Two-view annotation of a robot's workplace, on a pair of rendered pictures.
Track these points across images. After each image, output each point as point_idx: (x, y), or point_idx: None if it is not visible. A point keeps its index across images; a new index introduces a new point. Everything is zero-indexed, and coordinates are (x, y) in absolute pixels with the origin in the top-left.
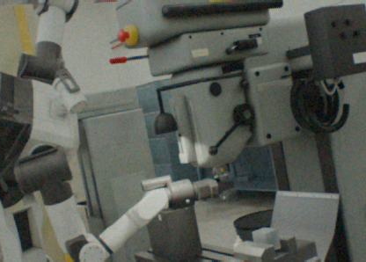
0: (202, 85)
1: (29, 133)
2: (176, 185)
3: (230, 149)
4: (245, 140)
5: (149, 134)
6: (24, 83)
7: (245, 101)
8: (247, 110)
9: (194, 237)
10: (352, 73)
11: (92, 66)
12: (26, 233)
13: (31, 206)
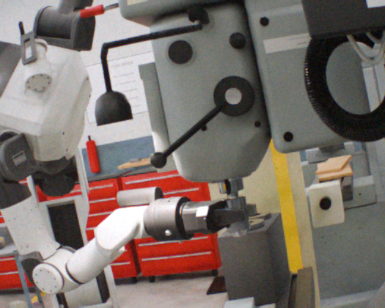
0: (160, 47)
1: None
2: (156, 204)
3: (217, 155)
4: (246, 141)
5: None
6: (14, 50)
7: (248, 70)
8: (234, 89)
9: (264, 279)
10: (363, 27)
11: None
12: (75, 231)
13: (73, 199)
